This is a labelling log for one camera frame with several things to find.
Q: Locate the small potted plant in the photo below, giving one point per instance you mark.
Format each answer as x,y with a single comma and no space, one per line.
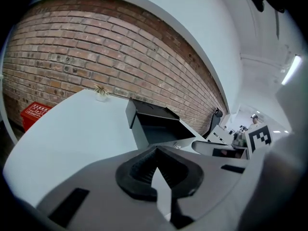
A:
101,90

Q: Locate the ceiling tube light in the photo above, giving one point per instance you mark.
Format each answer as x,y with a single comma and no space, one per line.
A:
292,68

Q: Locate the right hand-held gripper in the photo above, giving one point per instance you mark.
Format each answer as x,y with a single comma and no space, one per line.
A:
260,138

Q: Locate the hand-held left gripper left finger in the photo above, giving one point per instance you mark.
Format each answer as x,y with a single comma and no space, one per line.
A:
101,189

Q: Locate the red box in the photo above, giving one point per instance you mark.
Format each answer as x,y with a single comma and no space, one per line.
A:
33,115

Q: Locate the black rectangular box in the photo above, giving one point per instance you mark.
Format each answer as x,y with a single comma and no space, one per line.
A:
149,108

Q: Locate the black and white box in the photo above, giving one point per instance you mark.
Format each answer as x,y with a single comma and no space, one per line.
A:
166,132

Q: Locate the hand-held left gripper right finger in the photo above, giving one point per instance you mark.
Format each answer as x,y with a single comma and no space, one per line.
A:
216,177

